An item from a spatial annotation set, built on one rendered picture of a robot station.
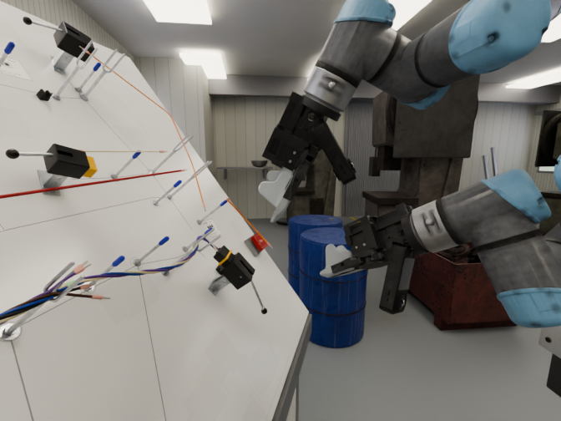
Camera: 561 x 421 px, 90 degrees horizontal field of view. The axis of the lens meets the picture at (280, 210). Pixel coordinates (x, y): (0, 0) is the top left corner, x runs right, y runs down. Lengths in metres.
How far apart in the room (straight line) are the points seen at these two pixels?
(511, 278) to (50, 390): 0.55
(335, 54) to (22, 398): 0.55
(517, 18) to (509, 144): 8.71
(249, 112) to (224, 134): 0.73
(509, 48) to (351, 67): 0.18
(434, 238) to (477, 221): 0.06
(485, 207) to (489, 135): 8.25
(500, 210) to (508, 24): 0.21
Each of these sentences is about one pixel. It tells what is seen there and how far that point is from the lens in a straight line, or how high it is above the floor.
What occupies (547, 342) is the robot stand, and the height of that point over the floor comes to 1.04.
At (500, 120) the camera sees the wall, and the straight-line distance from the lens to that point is 8.89.
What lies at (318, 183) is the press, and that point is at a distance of 5.61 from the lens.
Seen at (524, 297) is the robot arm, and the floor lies 1.19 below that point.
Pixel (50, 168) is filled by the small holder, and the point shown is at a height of 1.34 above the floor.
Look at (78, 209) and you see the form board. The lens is 0.57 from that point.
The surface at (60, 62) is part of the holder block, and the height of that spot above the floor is 1.56.
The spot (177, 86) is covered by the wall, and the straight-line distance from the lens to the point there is 5.36.
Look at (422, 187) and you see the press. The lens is 4.07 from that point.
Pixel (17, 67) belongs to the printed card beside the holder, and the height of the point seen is 1.53.
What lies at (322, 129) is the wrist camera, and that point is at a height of 1.40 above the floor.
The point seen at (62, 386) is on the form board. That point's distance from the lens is 0.45.
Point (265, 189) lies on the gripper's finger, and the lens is 0.48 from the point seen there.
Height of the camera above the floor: 1.36
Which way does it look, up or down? 10 degrees down
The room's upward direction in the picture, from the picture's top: straight up
